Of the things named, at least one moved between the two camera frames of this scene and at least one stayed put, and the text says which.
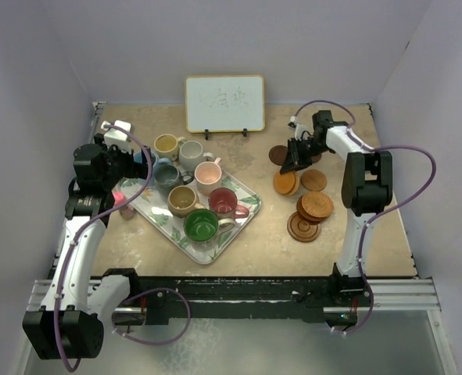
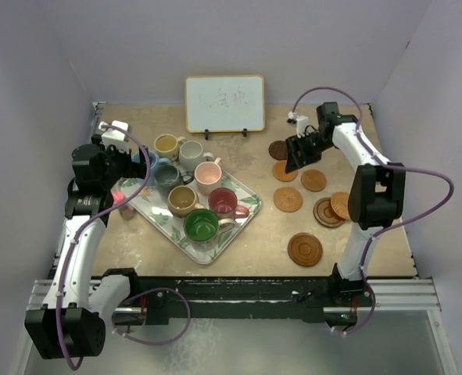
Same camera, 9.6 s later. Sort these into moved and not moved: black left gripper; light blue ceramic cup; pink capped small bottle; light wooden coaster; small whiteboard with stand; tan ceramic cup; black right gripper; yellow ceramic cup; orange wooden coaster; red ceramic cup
Moved: orange wooden coaster
Not moved: light blue ceramic cup; pink capped small bottle; red ceramic cup; light wooden coaster; yellow ceramic cup; black left gripper; black right gripper; small whiteboard with stand; tan ceramic cup
